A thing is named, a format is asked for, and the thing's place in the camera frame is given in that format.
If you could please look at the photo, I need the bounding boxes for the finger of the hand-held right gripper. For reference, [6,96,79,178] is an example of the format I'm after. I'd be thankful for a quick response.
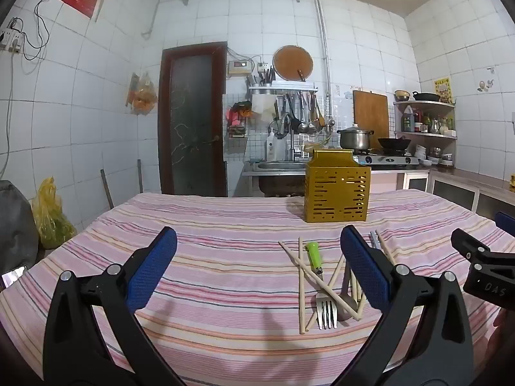
[451,228,493,267]
[495,211,515,231]

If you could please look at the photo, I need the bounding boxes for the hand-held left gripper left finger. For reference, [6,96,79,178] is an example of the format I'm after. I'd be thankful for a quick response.
[43,226,186,386]

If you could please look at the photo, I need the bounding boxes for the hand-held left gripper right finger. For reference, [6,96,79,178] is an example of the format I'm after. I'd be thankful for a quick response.
[334,225,475,386]

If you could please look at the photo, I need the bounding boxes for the metal spoon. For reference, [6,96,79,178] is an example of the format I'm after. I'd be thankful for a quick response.
[337,263,359,322]

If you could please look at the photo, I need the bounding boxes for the green handled metal fork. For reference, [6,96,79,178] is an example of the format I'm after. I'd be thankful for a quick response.
[306,242,339,330]

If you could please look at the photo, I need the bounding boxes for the yellow perforated utensil holder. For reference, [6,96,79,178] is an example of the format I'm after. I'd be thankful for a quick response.
[304,150,371,223]

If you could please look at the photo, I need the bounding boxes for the person's right hand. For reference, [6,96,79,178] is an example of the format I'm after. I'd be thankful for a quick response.
[486,308,515,372]

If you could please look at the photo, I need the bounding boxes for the kitchen cabinets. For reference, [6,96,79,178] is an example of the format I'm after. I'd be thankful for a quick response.
[396,167,515,220]

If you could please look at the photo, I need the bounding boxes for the pink striped tablecloth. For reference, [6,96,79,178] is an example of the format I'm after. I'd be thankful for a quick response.
[0,191,515,386]

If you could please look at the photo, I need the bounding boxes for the gas stove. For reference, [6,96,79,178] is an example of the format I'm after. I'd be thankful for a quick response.
[354,150,420,170]

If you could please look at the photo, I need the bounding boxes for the white corner shelf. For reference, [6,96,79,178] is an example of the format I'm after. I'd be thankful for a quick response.
[393,100,458,141]

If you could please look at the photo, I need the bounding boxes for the yellow plastic bag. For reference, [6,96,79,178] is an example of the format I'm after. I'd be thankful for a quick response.
[31,177,77,250]

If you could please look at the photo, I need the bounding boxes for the black wok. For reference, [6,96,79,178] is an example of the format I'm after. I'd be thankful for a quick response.
[377,137,412,151]

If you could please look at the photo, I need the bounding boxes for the steel cooking pot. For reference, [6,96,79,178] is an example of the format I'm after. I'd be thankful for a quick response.
[337,124,375,151]

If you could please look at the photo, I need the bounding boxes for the steel sink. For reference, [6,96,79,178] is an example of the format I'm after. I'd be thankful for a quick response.
[243,160,308,177]

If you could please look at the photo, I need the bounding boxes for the smartphone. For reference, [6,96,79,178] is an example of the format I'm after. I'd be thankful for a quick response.
[1,264,30,289]

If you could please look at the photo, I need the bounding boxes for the dark grey sack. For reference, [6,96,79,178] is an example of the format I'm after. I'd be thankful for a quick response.
[0,180,40,268]

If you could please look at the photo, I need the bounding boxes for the dark red glass door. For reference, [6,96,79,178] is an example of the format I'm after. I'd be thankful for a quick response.
[158,42,228,198]

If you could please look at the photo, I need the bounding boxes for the white soap bottle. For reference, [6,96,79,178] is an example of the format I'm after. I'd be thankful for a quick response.
[266,128,278,162]

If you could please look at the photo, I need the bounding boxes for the wooden cutting board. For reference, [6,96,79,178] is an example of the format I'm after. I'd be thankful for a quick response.
[353,89,390,139]

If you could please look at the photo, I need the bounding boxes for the hanging metal ladle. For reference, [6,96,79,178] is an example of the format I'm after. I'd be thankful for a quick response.
[298,93,310,134]

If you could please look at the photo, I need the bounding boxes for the metal faucet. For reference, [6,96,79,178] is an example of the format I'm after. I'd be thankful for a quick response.
[279,113,296,161]

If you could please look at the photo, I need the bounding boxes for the hanging black spatula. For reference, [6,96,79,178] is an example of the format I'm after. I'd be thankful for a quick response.
[287,94,300,131]

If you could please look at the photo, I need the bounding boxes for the orange hanging plastic bag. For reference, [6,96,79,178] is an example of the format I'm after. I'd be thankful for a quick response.
[128,71,158,116]

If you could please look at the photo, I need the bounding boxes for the white hanging cloth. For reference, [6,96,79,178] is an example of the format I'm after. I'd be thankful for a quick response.
[251,94,277,123]

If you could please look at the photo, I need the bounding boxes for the round wooden lid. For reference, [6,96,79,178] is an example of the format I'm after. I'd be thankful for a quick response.
[273,45,314,82]

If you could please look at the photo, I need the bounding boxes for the white power strip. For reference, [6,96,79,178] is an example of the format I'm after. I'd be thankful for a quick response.
[0,28,25,54]

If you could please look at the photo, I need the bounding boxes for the wall stickers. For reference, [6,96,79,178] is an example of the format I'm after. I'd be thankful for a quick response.
[477,68,496,92]

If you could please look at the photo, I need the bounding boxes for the yellow wall poster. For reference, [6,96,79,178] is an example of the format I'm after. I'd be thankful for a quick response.
[434,77,453,104]

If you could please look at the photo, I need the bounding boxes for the metal wall dish rack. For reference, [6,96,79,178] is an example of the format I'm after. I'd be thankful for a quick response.
[247,81,318,96]

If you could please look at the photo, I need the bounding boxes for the white wall control box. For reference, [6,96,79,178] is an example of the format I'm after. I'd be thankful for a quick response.
[227,60,254,75]

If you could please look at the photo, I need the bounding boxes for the grey wall pipe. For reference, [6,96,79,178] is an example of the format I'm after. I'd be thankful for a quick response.
[292,0,332,99]

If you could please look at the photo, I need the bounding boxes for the black power cable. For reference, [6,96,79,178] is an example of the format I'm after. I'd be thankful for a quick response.
[8,0,59,62]

